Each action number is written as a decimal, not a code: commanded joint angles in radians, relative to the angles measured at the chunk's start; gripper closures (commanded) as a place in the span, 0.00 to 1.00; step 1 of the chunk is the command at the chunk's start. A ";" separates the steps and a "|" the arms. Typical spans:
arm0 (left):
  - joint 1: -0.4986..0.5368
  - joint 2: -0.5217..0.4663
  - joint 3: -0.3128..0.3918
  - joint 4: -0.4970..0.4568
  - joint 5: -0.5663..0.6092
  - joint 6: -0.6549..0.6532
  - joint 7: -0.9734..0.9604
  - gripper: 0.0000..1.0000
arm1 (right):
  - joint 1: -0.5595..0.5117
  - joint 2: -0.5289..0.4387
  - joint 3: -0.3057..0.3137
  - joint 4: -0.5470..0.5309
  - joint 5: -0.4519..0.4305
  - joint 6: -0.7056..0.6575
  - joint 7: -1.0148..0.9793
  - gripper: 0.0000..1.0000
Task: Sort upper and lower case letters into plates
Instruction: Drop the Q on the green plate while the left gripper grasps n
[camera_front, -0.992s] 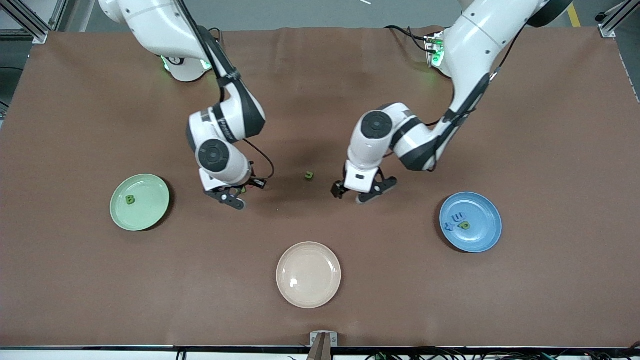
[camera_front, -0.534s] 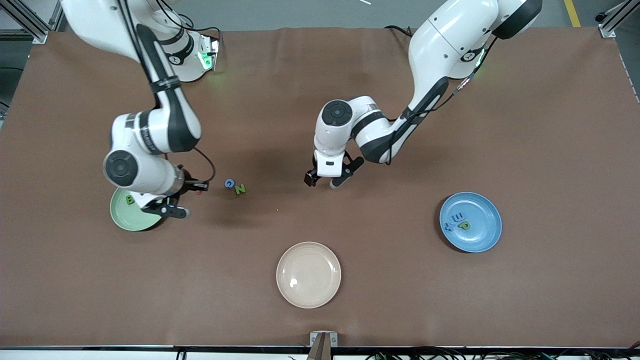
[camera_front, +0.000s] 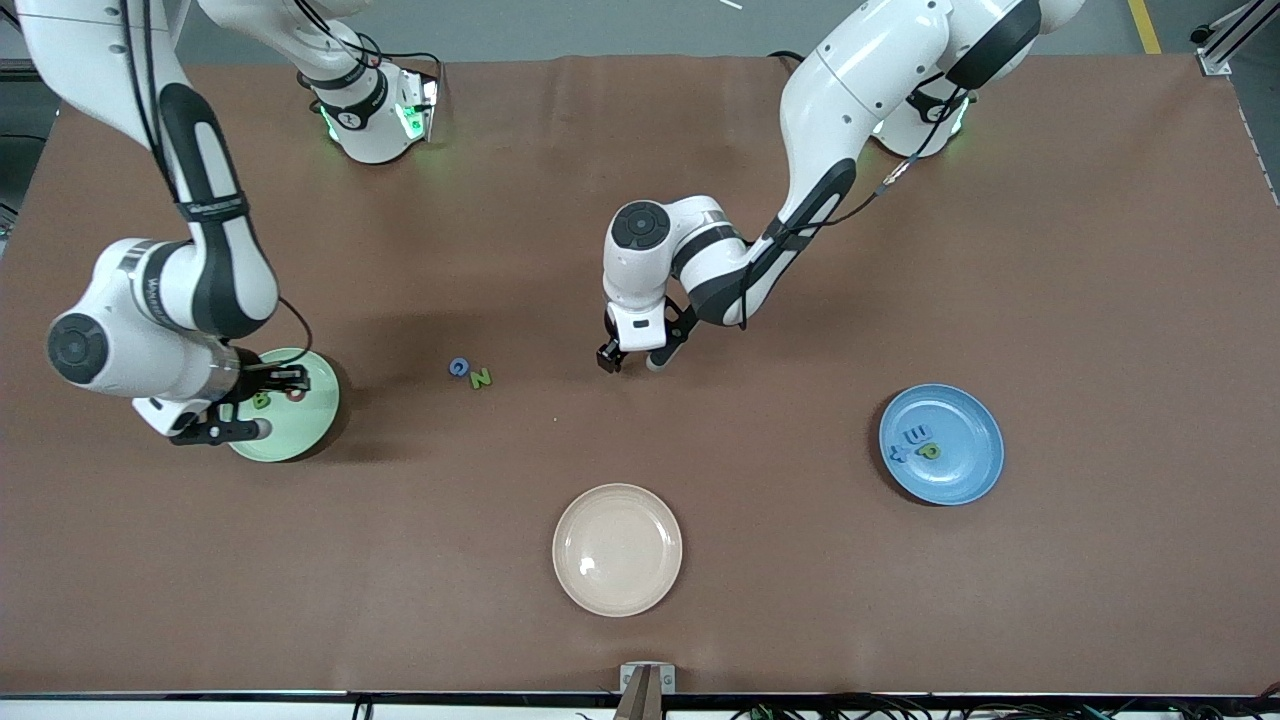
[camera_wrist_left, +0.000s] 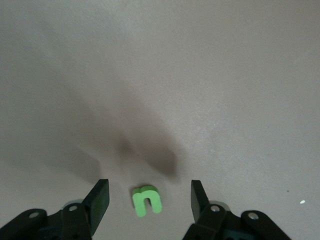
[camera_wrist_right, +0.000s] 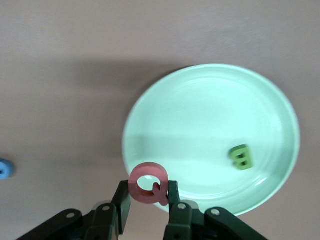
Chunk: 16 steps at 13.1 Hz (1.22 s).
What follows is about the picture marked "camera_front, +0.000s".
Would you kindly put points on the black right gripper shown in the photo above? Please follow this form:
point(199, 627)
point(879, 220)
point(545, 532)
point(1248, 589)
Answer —
point(253, 383)

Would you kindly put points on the green plate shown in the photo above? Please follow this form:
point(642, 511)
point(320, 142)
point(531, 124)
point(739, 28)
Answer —
point(300, 430)

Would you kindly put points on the green letter N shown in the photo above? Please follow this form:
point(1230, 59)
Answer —
point(481, 379)

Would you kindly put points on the blue letter G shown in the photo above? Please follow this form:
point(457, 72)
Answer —
point(459, 367)

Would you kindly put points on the blue letter m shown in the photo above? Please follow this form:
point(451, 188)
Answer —
point(918, 435)

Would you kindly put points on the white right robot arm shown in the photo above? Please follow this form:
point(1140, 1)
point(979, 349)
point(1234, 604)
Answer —
point(90, 60)

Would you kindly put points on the beige plate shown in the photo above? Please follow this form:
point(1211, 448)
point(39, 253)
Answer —
point(617, 550)

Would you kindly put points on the brown table cover mat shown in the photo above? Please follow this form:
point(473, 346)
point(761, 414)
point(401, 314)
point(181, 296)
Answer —
point(700, 600)

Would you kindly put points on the blue plate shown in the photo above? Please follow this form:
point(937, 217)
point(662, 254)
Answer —
point(960, 475)

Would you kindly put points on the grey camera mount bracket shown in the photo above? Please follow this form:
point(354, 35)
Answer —
point(647, 678)

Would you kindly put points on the aluminium frame profile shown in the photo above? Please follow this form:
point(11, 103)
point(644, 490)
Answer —
point(1213, 60)

